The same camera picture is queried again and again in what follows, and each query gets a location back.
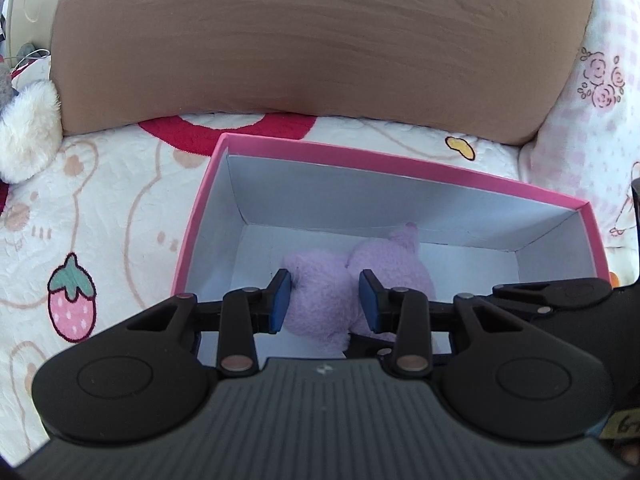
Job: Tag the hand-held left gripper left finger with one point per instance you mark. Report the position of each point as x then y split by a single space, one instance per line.
280 302

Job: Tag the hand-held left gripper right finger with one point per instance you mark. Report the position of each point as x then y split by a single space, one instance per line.
367 305

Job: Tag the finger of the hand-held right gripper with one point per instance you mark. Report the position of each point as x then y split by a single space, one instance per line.
555 294
370 347

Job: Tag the purple plush bear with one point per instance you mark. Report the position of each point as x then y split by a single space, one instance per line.
320 300

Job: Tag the pink cardboard box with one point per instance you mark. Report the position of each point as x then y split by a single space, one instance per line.
350 195

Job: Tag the pink checked pillow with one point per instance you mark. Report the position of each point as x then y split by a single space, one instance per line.
600 125

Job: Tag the printed bear blanket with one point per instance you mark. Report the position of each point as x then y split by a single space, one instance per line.
110 210

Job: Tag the brown pillow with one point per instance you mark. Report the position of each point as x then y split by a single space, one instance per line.
300 50

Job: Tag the grey rabbit plush toy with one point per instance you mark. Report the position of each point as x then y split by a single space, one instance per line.
27 130

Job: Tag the beige headboard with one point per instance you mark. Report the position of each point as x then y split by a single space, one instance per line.
30 5

